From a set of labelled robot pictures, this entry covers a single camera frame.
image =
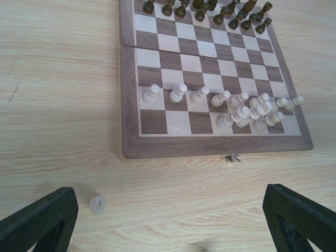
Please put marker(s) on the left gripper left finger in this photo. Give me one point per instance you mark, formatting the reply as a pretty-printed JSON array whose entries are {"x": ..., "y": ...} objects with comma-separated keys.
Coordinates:
[{"x": 44, "y": 225}]

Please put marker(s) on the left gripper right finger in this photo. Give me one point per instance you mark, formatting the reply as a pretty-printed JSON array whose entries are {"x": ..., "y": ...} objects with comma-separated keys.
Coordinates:
[{"x": 295, "y": 220}]

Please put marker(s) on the white king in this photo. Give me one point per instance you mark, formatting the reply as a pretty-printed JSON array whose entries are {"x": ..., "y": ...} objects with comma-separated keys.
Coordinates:
[{"x": 257, "y": 111}]

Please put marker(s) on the white pawn board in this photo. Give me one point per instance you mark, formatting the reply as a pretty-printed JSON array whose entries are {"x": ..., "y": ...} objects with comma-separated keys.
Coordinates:
[
  {"x": 238, "y": 99},
  {"x": 219, "y": 99},
  {"x": 176, "y": 95}
]

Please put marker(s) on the white pawn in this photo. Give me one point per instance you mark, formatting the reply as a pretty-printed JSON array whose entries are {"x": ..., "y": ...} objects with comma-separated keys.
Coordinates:
[
  {"x": 278, "y": 103},
  {"x": 200, "y": 95},
  {"x": 294, "y": 102}
]

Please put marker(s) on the white tall piece table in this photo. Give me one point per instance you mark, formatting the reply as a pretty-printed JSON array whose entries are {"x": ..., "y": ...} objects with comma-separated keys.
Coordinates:
[{"x": 224, "y": 122}]

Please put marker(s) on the metal board clasp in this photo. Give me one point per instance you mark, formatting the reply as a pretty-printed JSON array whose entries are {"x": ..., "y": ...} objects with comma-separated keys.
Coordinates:
[{"x": 233, "y": 158}]

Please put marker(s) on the wooden chess board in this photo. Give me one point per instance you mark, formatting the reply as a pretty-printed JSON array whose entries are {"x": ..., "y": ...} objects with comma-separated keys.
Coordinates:
[{"x": 156, "y": 49}]

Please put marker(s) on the white piece table small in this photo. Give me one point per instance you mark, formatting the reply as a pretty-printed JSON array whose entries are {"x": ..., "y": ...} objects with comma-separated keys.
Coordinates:
[{"x": 97, "y": 205}]

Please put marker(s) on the dark rook far right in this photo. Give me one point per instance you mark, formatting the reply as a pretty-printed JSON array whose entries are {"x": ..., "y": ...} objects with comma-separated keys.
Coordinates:
[{"x": 260, "y": 14}]

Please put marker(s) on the dark rook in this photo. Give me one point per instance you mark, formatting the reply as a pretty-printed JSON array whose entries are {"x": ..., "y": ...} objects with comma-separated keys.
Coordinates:
[
  {"x": 148, "y": 6},
  {"x": 260, "y": 14}
]

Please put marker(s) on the dark rook far left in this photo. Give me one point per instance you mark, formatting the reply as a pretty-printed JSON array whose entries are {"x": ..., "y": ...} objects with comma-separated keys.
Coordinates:
[{"x": 148, "y": 6}]

